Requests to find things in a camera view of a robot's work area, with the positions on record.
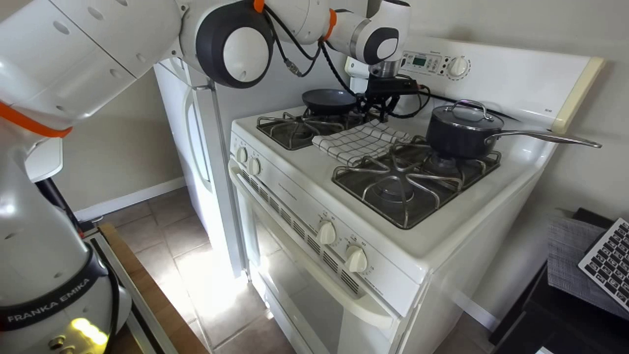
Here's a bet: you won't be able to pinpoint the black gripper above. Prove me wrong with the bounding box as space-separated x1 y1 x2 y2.
361 72 398 124

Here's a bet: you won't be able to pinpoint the checkered white hand towel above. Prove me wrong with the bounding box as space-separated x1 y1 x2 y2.
310 120 418 169

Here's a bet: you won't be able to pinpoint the dark frying pan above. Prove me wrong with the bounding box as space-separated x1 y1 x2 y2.
300 86 361 118

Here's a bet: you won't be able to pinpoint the stove clock display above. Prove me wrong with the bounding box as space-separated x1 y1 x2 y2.
398 51 445 74

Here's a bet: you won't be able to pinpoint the large black burner grate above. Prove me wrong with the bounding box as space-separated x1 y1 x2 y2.
329 133 502 232

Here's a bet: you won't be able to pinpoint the black saucepan with lid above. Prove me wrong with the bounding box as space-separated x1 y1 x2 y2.
424 104 603 163

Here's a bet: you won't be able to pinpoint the small black burner grate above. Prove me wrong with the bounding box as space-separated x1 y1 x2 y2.
253 108 345 153

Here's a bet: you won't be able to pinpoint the white stove timer dial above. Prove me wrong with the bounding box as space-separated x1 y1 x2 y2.
443 53 473 82

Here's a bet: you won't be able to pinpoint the white gas stove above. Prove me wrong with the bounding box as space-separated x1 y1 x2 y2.
223 35 608 354

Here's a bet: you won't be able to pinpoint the white refrigerator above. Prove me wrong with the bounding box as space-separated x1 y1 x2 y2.
150 57 369 279

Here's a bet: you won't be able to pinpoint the grey table mat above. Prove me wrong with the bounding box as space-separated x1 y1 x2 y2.
544 214 629 322

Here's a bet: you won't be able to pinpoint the white keyboard with black keys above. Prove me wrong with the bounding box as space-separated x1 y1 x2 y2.
575 216 629 314

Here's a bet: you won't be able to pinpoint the black side table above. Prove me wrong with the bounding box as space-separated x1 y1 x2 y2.
489 206 629 354

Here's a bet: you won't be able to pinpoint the wooden robot platform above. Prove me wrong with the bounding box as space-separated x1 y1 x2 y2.
95 220 211 354

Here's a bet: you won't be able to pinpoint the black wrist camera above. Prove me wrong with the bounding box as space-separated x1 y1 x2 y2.
390 74 422 96

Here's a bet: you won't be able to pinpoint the black camera cable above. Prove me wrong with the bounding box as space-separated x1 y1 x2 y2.
384 80 435 122

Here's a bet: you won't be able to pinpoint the white oven door handle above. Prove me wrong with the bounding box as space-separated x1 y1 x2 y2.
225 157 402 330

